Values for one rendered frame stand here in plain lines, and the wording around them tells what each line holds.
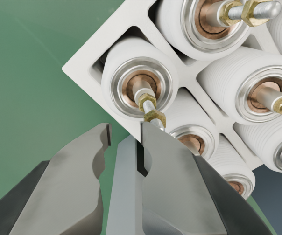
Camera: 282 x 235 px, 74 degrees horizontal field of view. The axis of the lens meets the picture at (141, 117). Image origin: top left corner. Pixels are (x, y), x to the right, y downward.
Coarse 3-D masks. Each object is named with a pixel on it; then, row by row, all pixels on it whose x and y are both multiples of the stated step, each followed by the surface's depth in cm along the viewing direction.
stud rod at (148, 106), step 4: (148, 100) 18; (144, 104) 18; (148, 104) 17; (152, 104) 18; (144, 108) 17; (148, 108) 17; (152, 108) 16; (152, 120) 15; (156, 120) 14; (160, 120) 15; (156, 124) 14; (160, 124) 14; (160, 128) 14; (164, 128) 14
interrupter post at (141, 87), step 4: (140, 80) 22; (136, 84) 21; (140, 84) 21; (144, 84) 21; (148, 84) 21; (136, 88) 20; (140, 88) 20; (144, 88) 19; (148, 88) 20; (136, 92) 20; (140, 92) 20; (144, 92) 20; (148, 92) 20; (152, 92) 20; (136, 96) 20; (140, 96) 20; (136, 100) 20
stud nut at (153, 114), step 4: (148, 112) 15; (152, 112) 15; (156, 112) 15; (160, 112) 15; (144, 116) 15; (148, 116) 15; (152, 116) 15; (156, 116) 15; (160, 116) 15; (164, 116) 15; (144, 120) 15; (148, 120) 15; (164, 120) 15; (164, 124) 15
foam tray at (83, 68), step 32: (128, 0) 25; (96, 32) 26; (128, 32) 36; (256, 32) 27; (96, 64) 34; (192, 64) 29; (96, 96) 30; (192, 96) 43; (128, 128) 33; (224, 128) 34; (256, 160) 38
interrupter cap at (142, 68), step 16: (128, 64) 21; (144, 64) 21; (160, 64) 21; (112, 80) 21; (128, 80) 22; (144, 80) 22; (160, 80) 22; (112, 96) 22; (128, 96) 23; (160, 96) 23; (128, 112) 23; (144, 112) 24
